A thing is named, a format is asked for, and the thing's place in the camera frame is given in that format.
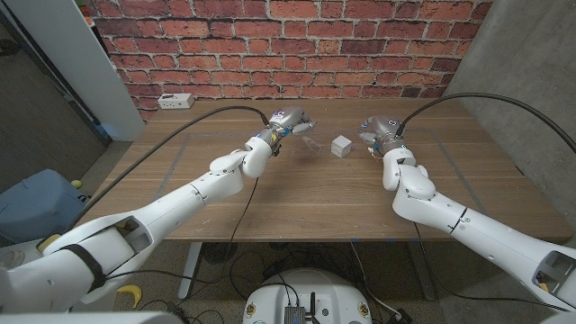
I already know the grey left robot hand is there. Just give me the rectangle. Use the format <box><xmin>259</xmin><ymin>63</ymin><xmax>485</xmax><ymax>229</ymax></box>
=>
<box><xmin>256</xmin><ymin>105</ymin><xmax>317</xmax><ymax>152</ymax></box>

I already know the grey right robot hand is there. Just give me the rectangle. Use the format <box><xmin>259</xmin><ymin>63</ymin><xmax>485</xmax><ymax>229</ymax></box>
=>
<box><xmin>358</xmin><ymin>114</ymin><xmax>406</xmax><ymax>157</ymax></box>

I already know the clear cellophane sheet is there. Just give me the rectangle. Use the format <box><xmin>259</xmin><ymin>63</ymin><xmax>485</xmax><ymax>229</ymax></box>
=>
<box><xmin>299</xmin><ymin>132</ymin><xmax>328</xmax><ymax>157</ymax></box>

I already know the small white box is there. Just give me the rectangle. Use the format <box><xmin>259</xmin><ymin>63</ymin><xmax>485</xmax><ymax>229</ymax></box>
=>
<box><xmin>330</xmin><ymin>134</ymin><xmax>354</xmax><ymax>158</ymax></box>

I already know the small grey electronics box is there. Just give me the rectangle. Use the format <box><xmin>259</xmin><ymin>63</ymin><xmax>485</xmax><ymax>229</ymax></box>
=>
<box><xmin>283</xmin><ymin>305</ymin><xmax>306</xmax><ymax>324</ymax></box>

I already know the red brick printed backdrop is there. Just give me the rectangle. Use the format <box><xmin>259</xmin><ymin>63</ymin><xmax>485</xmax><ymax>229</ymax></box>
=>
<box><xmin>83</xmin><ymin>0</ymin><xmax>494</xmax><ymax>122</ymax></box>

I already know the white power strip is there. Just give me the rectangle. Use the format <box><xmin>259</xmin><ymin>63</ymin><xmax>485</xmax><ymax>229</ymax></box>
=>
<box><xmin>157</xmin><ymin>93</ymin><xmax>195</xmax><ymax>111</ymax></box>

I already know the grey table leg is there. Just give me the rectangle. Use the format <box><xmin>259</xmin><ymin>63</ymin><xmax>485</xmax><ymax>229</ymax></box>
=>
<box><xmin>407</xmin><ymin>241</ymin><xmax>437</xmax><ymax>302</ymax></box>

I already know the black round floor fan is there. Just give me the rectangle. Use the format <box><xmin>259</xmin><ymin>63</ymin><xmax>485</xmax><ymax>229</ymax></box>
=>
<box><xmin>201</xmin><ymin>242</ymin><xmax>239</xmax><ymax>266</ymax></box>

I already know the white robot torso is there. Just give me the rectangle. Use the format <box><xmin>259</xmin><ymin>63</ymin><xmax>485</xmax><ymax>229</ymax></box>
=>
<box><xmin>241</xmin><ymin>268</ymin><xmax>374</xmax><ymax>324</ymax></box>

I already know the white table leg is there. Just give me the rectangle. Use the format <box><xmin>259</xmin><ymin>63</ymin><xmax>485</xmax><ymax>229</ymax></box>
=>
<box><xmin>177</xmin><ymin>241</ymin><xmax>203</xmax><ymax>301</ymax></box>

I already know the white partition panel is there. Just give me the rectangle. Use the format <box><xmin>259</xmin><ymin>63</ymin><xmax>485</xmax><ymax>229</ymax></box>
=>
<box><xmin>6</xmin><ymin>0</ymin><xmax>146</xmax><ymax>143</ymax></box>

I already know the black object with yellow pads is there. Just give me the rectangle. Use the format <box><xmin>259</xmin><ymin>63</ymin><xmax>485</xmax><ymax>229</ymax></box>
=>
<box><xmin>35</xmin><ymin>232</ymin><xmax>62</xmax><ymax>253</ymax></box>

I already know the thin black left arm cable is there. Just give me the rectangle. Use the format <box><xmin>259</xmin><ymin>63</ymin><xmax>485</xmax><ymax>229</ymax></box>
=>
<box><xmin>105</xmin><ymin>176</ymin><xmax>261</xmax><ymax>285</ymax></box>

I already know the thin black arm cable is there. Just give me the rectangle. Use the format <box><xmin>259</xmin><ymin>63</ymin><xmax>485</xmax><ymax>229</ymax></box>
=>
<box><xmin>105</xmin><ymin>176</ymin><xmax>261</xmax><ymax>285</ymax></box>
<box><xmin>412</xmin><ymin>221</ymin><xmax>562</xmax><ymax>314</ymax></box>

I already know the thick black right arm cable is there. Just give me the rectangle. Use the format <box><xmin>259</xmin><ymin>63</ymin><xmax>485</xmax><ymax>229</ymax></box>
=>
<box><xmin>395</xmin><ymin>92</ymin><xmax>576</xmax><ymax>155</ymax></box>

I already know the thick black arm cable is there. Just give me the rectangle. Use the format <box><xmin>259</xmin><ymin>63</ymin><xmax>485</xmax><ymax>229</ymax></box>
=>
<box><xmin>65</xmin><ymin>104</ymin><xmax>272</xmax><ymax>235</ymax></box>
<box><xmin>395</xmin><ymin>92</ymin><xmax>576</xmax><ymax>155</ymax></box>

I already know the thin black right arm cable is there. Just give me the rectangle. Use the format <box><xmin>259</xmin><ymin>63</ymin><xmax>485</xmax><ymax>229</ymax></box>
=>
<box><xmin>412</xmin><ymin>221</ymin><xmax>562</xmax><ymax>314</ymax></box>

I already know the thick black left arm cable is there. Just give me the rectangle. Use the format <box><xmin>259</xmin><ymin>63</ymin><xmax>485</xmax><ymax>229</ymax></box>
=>
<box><xmin>65</xmin><ymin>104</ymin><xmax>272</xmax><ymax>235</ymax></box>

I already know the white floor cable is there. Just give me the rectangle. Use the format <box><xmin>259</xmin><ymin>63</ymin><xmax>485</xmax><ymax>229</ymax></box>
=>
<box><xmin>349</xmin><ymin>241</ymin><xmax>402</xmax><ymax>316</ymax></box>

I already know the black metal door frame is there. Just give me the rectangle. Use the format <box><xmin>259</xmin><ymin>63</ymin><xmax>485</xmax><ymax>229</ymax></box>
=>
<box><xmin>0</xmin><ymin>8</ymin><xmax>113</xmax><ymax>148</ymax></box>

